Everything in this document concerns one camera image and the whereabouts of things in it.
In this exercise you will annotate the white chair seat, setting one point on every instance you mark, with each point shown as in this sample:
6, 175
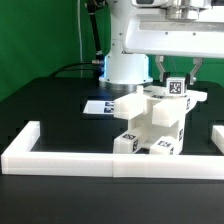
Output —
155, 126

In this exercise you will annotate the white U-shaped fence frame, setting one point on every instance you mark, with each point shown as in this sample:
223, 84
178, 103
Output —
19, 159

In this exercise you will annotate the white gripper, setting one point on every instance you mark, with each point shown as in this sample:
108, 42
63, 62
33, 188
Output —
188, 28

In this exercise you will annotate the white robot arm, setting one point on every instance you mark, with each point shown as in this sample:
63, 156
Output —
119, 10

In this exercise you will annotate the white chair back frame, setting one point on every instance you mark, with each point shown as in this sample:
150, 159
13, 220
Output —
154, 100

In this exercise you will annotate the white sheet with markers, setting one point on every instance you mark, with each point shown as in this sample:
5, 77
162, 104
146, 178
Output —
99, 107

